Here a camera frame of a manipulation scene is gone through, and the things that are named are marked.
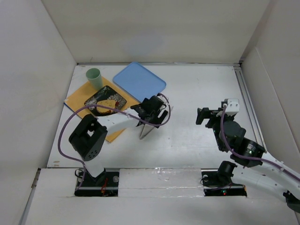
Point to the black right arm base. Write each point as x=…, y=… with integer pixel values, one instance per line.
x=218, y=182

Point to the black floral square plate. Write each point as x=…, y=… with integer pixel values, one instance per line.
x=103, y=94

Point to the metal tongs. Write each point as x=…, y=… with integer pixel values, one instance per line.
x=148, y=128

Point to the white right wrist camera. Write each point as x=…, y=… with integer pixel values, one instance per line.
x=232, y=106

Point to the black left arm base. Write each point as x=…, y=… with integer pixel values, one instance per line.
x=105, y=185

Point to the green plastic cup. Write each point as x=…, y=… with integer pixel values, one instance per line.
x=94, y=77

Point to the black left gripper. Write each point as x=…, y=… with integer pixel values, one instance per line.
x=151, y=117

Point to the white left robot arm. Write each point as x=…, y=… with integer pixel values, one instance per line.
x=89, y=136

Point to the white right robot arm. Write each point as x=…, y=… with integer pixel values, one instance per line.
x=250, y=164

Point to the aluminium frame rail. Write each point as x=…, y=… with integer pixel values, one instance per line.
x=249, y=106

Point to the toasted bread slice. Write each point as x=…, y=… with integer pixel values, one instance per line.
x=111, y=103

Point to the blue plastic tray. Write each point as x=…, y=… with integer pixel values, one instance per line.
x=139, y=82

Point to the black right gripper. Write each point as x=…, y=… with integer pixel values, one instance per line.
x=211, y=116

